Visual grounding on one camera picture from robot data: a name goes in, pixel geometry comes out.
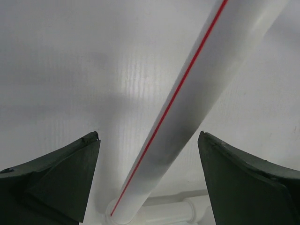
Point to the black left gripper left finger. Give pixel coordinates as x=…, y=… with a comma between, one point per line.
x=52, y=189

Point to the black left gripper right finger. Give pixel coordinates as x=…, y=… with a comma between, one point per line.
x=245, y=189

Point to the white PVC pipe frame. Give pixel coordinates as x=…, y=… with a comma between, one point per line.
x=233, y=29

